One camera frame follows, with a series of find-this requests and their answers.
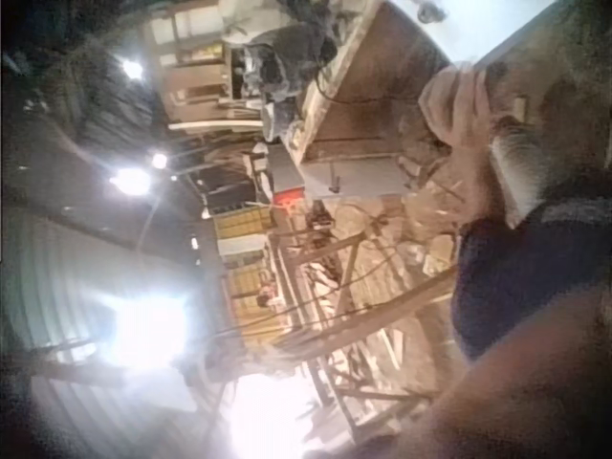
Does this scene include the person's left hand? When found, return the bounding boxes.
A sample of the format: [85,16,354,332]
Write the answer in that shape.
[418,60,498,150]

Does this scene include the wooden workbench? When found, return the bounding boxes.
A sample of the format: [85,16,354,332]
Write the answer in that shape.
[284,0,455,166]

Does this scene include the dark round object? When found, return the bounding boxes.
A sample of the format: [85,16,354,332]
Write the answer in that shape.
[414,0,447,23]

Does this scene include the grey machine cabinet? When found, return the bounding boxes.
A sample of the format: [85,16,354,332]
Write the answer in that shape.
[266,142,413,203]

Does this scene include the brown wooden board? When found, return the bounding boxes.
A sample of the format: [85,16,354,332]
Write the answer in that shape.
[472,0,612,173]

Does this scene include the red machine part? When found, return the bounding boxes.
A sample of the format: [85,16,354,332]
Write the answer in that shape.
[271,189,300,214]

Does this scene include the yellow stacked crates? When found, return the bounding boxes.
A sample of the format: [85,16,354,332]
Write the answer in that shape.
[213,208,274,243]

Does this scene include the wooden shelf with boards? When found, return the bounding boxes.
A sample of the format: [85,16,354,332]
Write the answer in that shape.
[142,0,269,138]

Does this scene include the wooden frame rack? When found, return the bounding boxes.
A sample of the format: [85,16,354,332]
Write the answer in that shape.
[229,209,458,434]

